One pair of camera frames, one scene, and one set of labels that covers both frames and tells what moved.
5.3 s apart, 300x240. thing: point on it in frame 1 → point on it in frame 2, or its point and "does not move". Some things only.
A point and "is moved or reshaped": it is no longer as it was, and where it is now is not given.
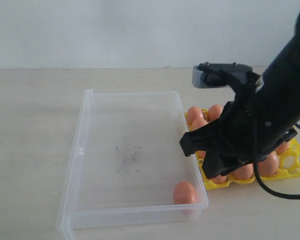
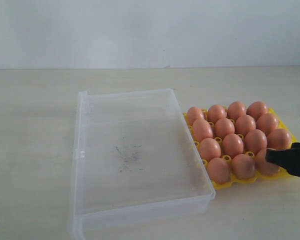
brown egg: [244, 172] does not move
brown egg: [214, 112] does not move
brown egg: [185, 193] → [264, 167]
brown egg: [194, 113] does not move
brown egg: [269, 167] is moved or reshaped
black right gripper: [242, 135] → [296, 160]
